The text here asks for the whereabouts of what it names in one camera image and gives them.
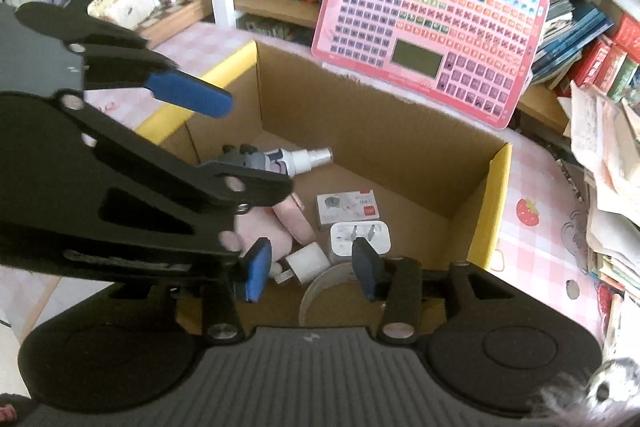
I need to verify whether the white charger plug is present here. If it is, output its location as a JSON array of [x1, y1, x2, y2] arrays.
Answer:
[[328, 220, 392, 264]]

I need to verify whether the white blue spray bottle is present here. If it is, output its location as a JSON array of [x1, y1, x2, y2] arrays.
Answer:
[[265, 147, 333, 178]]

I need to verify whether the grey tape roll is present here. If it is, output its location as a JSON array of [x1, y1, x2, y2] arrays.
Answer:
[[298, 262, 384, 331]]

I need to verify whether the wooden chess board box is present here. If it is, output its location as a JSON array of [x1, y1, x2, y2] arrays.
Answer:
[[136, 0, 213, 49]]

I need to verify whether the white small box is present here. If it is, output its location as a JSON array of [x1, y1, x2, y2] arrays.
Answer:
[[273, 243, 331, 285]]

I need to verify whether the floral tissue pack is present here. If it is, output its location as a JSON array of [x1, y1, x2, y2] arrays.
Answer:
[[87, 0, 160, 30]]

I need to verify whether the grey toy car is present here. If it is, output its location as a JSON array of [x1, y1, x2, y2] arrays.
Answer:
[[216, 144, 270, 170]]

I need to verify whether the pink plush toy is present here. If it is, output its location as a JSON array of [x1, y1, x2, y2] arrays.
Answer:
[[218, 194, 317, 261]]

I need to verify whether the yellow cardboard box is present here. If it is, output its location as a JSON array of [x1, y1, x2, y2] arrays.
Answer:
[[134, 38, 514, 338]]

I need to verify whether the pink plaid tablecloth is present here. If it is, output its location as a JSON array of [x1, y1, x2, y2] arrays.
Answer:
[[0, 20, 609, 348]]

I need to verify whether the stack of papers and books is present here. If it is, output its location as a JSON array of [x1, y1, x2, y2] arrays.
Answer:
[[559, 83, 639, 299]]

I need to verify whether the pink toy keyboard tablet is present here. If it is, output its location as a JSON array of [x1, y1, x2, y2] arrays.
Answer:
[[311, 0, 549, 129]]

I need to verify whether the red dictionary book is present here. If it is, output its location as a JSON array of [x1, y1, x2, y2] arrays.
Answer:
[[613, 13, 640, 63]]

